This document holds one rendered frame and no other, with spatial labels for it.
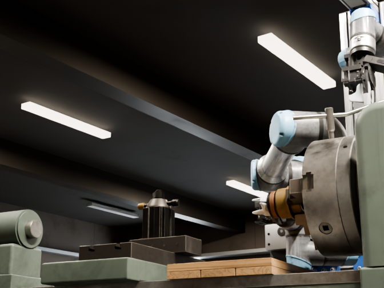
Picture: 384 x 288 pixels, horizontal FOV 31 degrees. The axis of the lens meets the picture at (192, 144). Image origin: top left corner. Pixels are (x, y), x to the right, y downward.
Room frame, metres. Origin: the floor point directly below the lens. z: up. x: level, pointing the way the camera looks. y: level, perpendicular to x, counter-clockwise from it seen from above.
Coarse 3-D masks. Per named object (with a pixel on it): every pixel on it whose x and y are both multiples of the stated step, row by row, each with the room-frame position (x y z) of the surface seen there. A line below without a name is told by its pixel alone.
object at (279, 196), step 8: (272, 192) 1.89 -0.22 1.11; (280, 192) 1.87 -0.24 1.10; (272, 200) 1.87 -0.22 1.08; (280, 200) 1.86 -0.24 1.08; (272, 208) 1.88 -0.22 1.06; (280, 208) 1.86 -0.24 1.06; (288, 208) 1.85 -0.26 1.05; (296, 208) 1.86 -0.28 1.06; (272, 216) 1.90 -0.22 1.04; (280, 216) 1.88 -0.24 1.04; (288, 216) 1.88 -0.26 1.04
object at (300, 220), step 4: (304, 212) 1.88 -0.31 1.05; (296, 216) 1.88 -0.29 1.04; (300, 216) 1.87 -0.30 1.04; (304, 216) 1.87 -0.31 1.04; (296, 220) 1.88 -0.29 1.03; (300, 220) 1.88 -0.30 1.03; (304, 220) 1.87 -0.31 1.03; (296, 224) 1.89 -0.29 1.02; (300, 224) 1.89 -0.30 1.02; (304, 224) 1.88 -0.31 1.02; (304, 228) 1.89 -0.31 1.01; (308, 228) 1.88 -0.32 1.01; (308, 232) 1.89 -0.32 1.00; (316, 248) 1.90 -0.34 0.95
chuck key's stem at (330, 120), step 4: (328, 108) 1.77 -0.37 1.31; (332, 108) 1.77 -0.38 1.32; (328, 112) 1.77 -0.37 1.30; (332, 112) 1.78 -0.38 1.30; (328, 116) 1.78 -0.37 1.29; (332, 116) 1.78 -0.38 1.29; (328, 120) 1.78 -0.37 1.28; (332, 120) 1.78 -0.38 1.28; (328, 124) 1.78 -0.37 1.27; (332, 124) 1.78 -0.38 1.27; (328, 128) 1.78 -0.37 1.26; (332, 128) 1.78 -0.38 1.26; (332, 132) 1.79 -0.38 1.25; (332, 136) 1.79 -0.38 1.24
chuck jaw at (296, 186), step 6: (294, 180) 1.74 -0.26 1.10; (300, 180) 1.73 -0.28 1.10; (306, 180) 1.71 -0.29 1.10; (312, 180) 1.70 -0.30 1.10; (294, 186) 1.74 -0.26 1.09; (300, 186) 1.73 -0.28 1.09; (306, 186) 1.71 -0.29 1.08; (312, 186) 1.70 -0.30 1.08; (288, 192) 1.83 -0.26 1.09; (294, 192) 1.74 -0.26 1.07; (300, 192) 1.73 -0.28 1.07; (288, 198) 1.83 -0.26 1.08; (294, 198) 1.79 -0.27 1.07; (300, 198) 1.78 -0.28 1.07; (288, 204) 1.84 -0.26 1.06; (294, 204) 1.84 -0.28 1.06; (300, 204) 1.84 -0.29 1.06
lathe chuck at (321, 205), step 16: (320, 144) 1.74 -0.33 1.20; (336, 144) 1.71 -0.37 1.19; (304, 160) 1.72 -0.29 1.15; (320, 160) 1.70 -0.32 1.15; (336, 160) 1.67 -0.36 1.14; (320, 176) 1.68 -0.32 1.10; (304, 192) 1.70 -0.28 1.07; (320, 192) 1.68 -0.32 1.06; (336, 192) 1.67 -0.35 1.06; (304, 208) 1.72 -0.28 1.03; (320, 208) 1.70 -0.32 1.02; (336, 208) 1.68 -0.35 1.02; (336, 224) 1.70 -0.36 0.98; (320, 240) 1.75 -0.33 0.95; (336, 240) 1.74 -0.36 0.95; (336, 256) 1.82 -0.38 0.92; (352, 256) 1.82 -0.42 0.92
